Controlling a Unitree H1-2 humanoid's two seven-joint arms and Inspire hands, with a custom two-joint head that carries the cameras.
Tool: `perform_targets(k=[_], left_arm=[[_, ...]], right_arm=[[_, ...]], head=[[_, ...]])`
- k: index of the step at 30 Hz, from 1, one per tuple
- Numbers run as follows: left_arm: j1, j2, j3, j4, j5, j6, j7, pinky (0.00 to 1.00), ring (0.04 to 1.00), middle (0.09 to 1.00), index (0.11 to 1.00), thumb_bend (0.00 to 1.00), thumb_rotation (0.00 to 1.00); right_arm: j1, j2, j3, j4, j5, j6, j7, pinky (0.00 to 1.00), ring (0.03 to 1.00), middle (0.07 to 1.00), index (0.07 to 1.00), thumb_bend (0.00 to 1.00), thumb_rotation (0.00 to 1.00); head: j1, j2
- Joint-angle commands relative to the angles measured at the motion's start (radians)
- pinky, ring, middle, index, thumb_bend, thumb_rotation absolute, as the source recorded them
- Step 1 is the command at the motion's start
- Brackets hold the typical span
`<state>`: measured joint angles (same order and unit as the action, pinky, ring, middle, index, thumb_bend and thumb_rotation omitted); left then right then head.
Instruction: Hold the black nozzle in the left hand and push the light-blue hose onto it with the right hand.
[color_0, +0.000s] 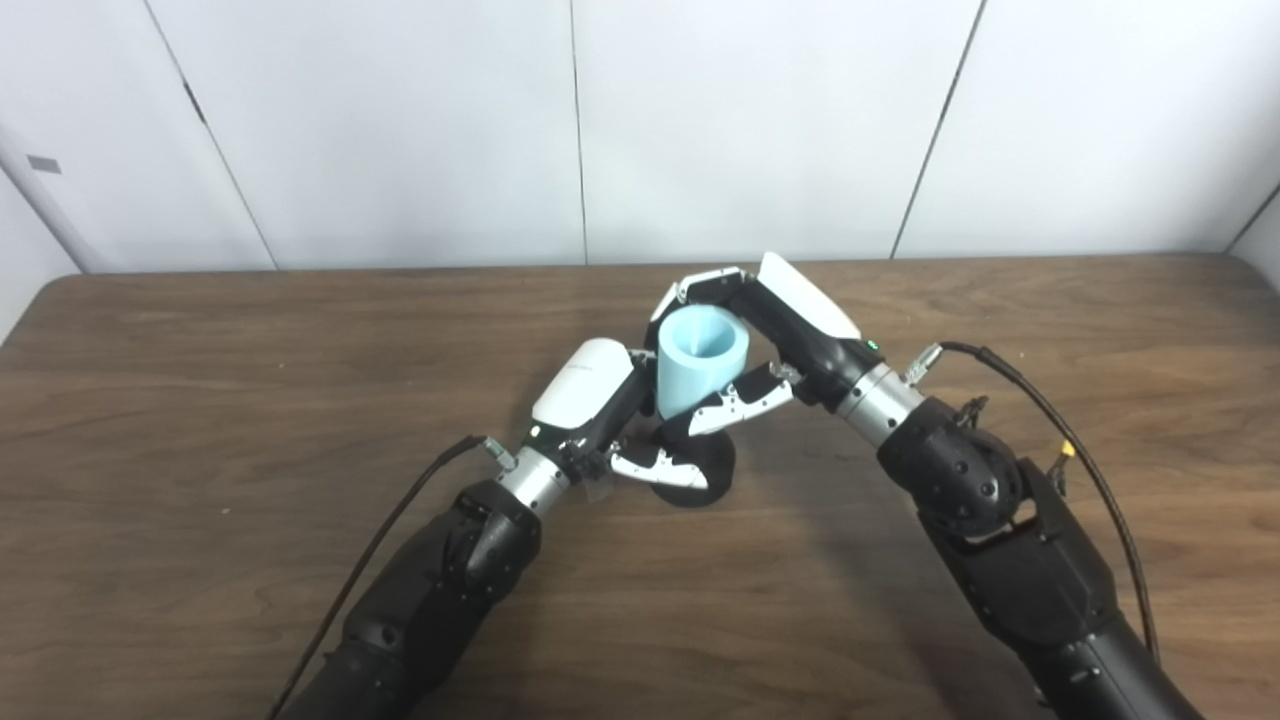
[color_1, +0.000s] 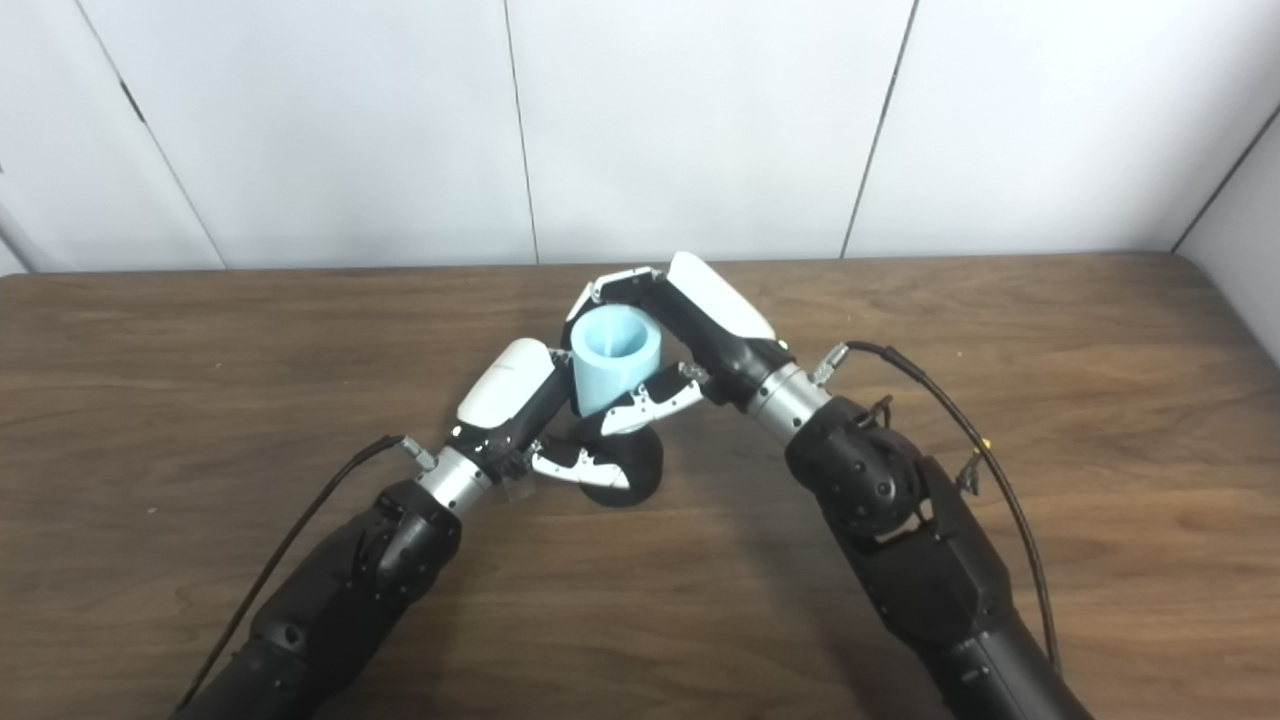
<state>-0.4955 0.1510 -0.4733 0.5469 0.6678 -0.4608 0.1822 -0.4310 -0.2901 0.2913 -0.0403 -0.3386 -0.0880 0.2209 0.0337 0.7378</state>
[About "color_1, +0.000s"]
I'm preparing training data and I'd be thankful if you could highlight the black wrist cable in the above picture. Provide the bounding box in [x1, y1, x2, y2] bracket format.
[175, 433, 441, 711]
[812, 340, 1063, 676]

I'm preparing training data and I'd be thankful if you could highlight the light-blue hose piece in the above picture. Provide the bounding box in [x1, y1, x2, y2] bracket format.
[570, 305, 665, 418]

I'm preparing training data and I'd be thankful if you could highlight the black and white left hand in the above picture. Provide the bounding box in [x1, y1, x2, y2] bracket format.
[450, 338, 633, 491]

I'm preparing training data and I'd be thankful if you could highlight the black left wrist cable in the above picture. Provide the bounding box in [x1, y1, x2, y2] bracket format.
[175, 433, 441, 711]

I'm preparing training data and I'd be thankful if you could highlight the black flared nozzle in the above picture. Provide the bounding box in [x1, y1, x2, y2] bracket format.
[570, 415, 664, 508]

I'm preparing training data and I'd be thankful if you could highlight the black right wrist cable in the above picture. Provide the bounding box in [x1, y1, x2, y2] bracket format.
[812, 340, 1063, 676]

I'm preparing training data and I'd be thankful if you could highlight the black and white right hand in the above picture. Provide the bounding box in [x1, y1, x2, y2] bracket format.
[563, 251, 796, 436]

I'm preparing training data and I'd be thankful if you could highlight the small yellow cable connector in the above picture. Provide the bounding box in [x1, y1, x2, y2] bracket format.
[958, 435, 996, 496]

